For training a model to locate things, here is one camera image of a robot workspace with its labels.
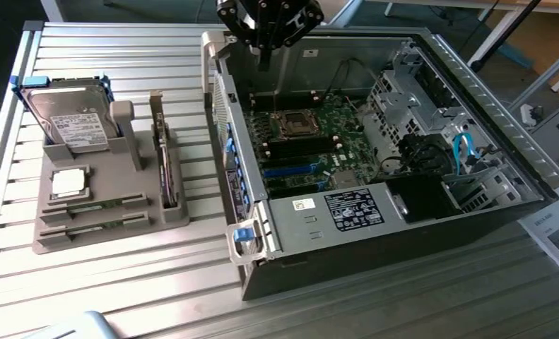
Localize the black tripod pole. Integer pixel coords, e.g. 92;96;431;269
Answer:
466;0;544;72

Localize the green motherboard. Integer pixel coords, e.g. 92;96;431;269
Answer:
243;92;379;198

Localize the silver power supply unit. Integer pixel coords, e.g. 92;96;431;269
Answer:
266;182;406;254

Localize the white blue rounded object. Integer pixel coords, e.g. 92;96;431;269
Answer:
36;309;116;339

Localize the black RAM slot bank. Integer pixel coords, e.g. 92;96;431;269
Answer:
261;136;344;159

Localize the blue expansion slot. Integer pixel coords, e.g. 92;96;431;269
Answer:
263;164;319;179

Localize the graphics card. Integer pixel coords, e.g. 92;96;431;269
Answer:
148;89;179;210

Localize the black fan shroud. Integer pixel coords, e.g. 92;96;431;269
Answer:
384;176;464;225

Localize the hard disk in blue caddy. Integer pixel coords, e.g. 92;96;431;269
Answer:
7;71;120;155

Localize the printed paper sheet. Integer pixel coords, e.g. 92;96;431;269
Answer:
516;185;559;273

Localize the silver metal drive cage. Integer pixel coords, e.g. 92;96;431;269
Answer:
364;39;455;176

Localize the black open PC case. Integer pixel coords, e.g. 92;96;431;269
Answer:
201;25;559;302

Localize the grey case handle blue latch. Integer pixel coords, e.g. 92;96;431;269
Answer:
223;219;267;266

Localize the green RAM stick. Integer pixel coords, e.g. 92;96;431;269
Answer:
65;198;125;214
64;220;125;237

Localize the black looped wire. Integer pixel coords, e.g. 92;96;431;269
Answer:
326;57;380;98

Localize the white power adapter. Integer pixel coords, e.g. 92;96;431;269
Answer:
519;103;544;125

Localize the CPU socket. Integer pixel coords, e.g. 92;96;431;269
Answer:
270;109;316;138

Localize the grey parts rack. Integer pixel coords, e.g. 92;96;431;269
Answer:
32;100;189;256

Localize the light blue SATA wire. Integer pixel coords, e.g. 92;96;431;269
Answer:
451;132;479;177

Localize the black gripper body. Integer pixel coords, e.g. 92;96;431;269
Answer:
253;0;308;25

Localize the silver CPU chip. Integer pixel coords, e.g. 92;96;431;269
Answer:
49;169;89;197

